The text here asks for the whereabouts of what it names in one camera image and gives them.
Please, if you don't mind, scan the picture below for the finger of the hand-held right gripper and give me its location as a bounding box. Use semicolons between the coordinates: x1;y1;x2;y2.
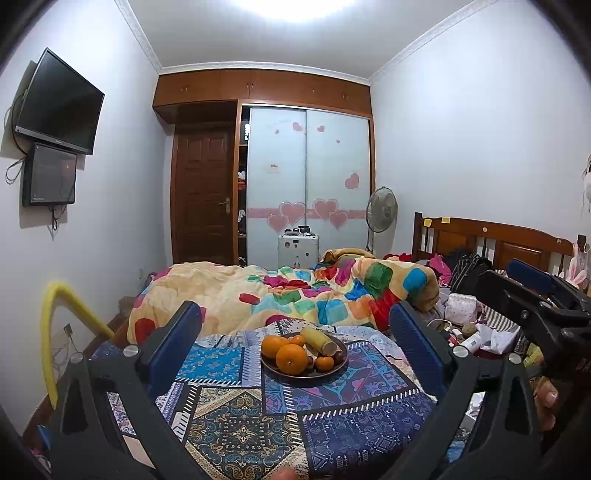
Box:
505;258;591;315
475;270;591;344

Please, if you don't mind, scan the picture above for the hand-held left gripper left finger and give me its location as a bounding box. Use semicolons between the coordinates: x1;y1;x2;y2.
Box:
48;300;206;480

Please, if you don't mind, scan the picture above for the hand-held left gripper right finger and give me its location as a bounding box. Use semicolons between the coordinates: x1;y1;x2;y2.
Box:
388;301;546;480

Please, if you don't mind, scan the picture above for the thick sugarcane piece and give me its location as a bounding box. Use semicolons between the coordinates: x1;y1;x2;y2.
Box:
299;327;340;356

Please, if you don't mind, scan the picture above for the round orange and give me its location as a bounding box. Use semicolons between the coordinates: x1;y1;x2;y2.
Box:
261;336;289;361

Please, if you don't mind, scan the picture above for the large orange with sticker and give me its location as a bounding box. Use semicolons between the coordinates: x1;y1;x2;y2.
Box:
276;344;308;376

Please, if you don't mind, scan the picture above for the brown round plate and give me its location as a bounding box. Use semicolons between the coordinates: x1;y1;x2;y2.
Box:
260;331;349;380

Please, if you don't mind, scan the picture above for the person's right hand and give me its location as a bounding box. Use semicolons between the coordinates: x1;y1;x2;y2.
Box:
531;376;561;432

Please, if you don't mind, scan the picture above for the striped cloth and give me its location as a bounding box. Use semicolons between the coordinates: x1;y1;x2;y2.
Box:
480;309;522;337

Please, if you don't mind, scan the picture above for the brown wooden headboard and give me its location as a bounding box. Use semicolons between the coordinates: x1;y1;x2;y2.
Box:
412;212;575;273

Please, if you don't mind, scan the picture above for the pink patterned pouch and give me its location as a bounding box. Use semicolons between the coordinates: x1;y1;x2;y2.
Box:
445;293;478;324

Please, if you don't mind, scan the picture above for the black backpack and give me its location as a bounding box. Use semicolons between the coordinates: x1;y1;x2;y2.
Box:
450;253;492;294

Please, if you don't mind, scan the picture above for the colourful patchwork blanket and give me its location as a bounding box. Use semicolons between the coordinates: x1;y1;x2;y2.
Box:
127;248;441;344

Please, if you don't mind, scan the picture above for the blue patterned bed cover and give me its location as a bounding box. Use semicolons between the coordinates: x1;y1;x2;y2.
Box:
90;318;467;480

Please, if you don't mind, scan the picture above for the yellow foam tube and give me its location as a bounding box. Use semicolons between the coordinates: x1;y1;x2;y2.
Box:
41;283;115;411

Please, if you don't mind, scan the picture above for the standing electric fan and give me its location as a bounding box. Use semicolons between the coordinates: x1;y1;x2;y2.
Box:
366;186;399;254

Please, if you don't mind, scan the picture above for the white box cabinet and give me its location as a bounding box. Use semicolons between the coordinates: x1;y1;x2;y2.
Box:
277;225;320;268

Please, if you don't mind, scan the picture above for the brown wooden door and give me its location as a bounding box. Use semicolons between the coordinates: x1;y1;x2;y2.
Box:
171;127;236;266

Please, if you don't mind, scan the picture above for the wardrobe with heart stickers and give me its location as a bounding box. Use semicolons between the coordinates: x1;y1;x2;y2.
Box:
238;104;374;268

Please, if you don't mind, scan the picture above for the brown overhead cabinet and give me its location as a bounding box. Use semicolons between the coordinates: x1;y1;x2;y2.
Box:
152;69;374;121

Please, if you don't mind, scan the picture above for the small black wall monitor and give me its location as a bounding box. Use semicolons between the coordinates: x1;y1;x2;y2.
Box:
22;142;78;208

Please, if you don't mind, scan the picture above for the black television cable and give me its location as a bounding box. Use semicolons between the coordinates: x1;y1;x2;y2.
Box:
4;106;26;185

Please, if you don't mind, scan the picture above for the wall-mounted black television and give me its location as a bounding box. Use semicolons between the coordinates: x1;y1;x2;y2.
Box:
14;47;106;155

